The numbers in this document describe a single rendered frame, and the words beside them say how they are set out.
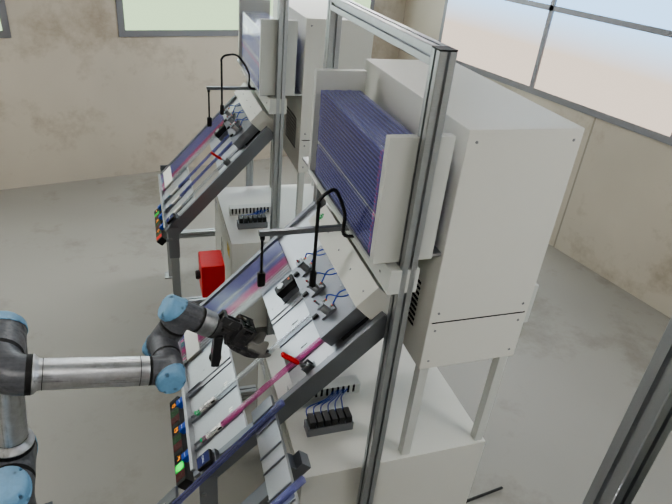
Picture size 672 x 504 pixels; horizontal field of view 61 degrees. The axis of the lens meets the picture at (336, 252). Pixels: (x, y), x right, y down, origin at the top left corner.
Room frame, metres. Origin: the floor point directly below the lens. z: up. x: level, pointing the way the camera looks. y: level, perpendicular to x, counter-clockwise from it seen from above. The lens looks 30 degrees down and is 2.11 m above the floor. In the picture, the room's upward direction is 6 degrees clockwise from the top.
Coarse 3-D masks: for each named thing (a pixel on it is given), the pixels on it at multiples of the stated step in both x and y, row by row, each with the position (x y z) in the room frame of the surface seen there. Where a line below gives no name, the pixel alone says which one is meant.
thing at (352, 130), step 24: (336, 96) 1.67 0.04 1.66; (360, 96) 1.69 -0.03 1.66; (336, 120) 1.56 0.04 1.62; (360, 120) 1.46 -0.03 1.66; (384, 120) 1.48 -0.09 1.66; (336, 144) 1.54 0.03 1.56; (360, 144) 1.37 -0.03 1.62; (384, 144) 1.29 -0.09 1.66; (336, 168) 1.52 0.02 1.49; (360, 168) 1.35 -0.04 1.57; (360, 192) 1.34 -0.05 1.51; (360, 216) 1.32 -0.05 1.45; (360, 240) 1.30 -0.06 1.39
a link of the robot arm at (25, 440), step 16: (0, 320) 1.08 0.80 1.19; (16, 320) 1.10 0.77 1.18; (0, 336) 1.02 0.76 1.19; (16, 336) 1.05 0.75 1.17; (0, 400) 1.02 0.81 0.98; (16, 400) 1.04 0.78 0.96; (0, 416) 1.02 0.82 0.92; (16, 416) 1.04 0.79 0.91; (0, 432) 1.01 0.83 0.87; (16, 432) 1.03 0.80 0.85; (32, 432) 1.09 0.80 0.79; (0, 448) 1.01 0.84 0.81; (16, 448) 1.02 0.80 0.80; (32, 448) 1.05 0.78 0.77; (0, 464) 0.99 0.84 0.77; (32, 464) 1.03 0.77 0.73
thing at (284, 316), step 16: (320, 208) 1.84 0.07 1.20; (304, 224) 1.81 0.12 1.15; (288, 240) 1.78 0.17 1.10; (304, 240) 1.72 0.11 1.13; (288, 256) 1.70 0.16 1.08; (304, 256) 1.65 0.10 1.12; (272, 288) 1.59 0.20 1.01; (272, 304) 1.52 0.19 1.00; (288, 304) 1.48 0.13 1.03; (304, 304) 1.44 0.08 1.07; (272, 320) 1.45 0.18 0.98; (288, 320) 1.42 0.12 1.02; (368, 320) 1.25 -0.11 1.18; (304, 336) 1.32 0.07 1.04; (288, 352) 1.30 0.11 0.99; (320, 352) 1.23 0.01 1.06
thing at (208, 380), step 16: (208, 352) 1.49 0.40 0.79; (224, 352) 1.44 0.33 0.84; (192, 368) 1.46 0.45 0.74; (208, 368) 1.42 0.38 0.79; (224, 368) 1.38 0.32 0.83; (192, 384) 1.39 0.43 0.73; (208, 384) 1.35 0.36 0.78; (224, 384) 1.32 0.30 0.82; (192, 400) 1.33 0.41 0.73; (224, 400) 1.26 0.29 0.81; (240, 400) 1.23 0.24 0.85; (192, 416) 1.26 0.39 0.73; (208, 416) 1.23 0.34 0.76; (224, 416) 1.20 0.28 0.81; (240, 416) 1.17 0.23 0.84; (224, 432) 1.15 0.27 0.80; (208, 448) 1.13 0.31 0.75
